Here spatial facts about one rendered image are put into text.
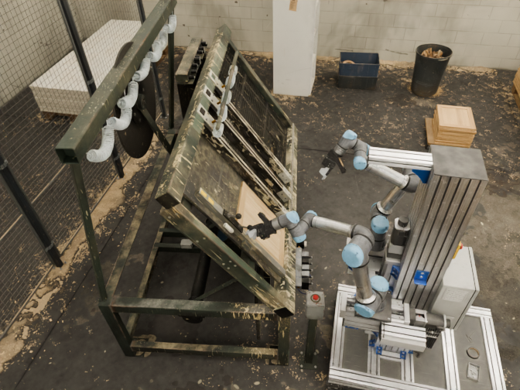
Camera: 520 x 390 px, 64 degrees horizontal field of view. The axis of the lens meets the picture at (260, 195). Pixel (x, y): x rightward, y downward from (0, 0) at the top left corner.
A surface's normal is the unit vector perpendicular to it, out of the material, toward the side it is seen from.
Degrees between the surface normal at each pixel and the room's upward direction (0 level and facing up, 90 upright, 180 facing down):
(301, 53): 90
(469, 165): 0
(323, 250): 0
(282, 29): 90
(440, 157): 0
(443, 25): 90
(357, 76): 91
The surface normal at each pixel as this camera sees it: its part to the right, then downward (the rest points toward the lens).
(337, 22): -0.22, 0.68
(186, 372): -0.03, -0.73
